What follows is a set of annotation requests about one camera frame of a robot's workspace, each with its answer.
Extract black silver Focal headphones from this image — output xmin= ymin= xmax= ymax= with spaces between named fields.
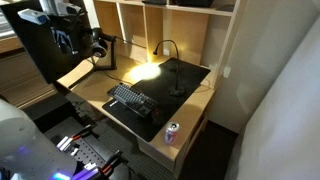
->
xmin=89 ymin=27 xmax=116 ymax=59

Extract black box on shelf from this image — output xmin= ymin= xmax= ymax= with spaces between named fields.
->
xmin=174 ymin=0 xmax=214 ymax=8

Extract black red computer mouse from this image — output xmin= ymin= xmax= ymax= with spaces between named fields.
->
xmin=151 ymin=108 xmax=166 ymax=126

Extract white wall outlet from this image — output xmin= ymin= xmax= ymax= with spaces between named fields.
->
xmin=223 ymin=65 xmax=232 ymax=79

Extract black desk mat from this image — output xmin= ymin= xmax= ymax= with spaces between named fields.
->
xmin=101 ymin=57 xmax=212 ymax=143

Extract black grey mechanical keyboard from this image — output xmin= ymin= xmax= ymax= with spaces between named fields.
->
xmin=107 ymin=82 xmax=160 ymax=118

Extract thin black desk cable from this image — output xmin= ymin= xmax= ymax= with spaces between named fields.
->
xmin=99 ymin=68 xmax=134 ymax=87

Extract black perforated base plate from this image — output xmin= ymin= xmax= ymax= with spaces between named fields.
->
xmin=43 ymin=116 xmax=134 ymax=180

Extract flat black object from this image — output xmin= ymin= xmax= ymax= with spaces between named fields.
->
xmin=141 ymin=0 xmax=168 ymax=6

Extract light wooden shelf unit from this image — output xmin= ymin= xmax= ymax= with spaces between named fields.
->
xmin=92 ymin=0 xmax=249 ymax=90

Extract pink soda can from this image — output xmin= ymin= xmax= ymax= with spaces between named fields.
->
xmin=163 ymin=121 xmax=181 ymax=146

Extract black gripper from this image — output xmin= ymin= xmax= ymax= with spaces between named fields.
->
xmin=49 ymin=14 xmax=84 ymax=54

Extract light wooden desk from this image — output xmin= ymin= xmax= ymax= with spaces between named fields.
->
xmin=55 ymin=53 xmax=216 ymax=179

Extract red handled clamp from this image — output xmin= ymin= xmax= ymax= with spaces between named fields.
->
xmin=71 ymin=149 xmax=124 ymax=180
xmin=56 ymin=124 xmax=93 ymax=153

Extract black gooseneck desk lamp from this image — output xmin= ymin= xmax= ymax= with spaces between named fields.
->
xmin=152 ymin=39 xmax=186 ymax=98

